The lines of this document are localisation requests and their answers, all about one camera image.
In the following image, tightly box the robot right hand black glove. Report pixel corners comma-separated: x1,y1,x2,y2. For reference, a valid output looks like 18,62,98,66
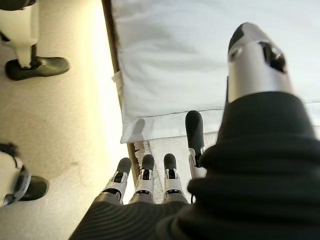
68,22,320,240

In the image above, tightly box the white duvet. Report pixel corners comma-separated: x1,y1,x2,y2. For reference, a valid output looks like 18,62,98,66
109,0,320,145

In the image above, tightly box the robot left foot dark shoe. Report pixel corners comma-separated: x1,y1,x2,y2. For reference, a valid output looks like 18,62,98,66
4,56,70,81

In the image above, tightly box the robot right leg silver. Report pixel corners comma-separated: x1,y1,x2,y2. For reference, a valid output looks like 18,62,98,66
0,142,32,208

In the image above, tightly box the robot leg silver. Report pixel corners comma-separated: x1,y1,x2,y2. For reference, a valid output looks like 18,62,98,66
0,0,41,70
0,142,32,208

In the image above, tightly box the robot left leg silver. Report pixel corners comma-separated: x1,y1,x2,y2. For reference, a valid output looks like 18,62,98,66
0,0,41,70

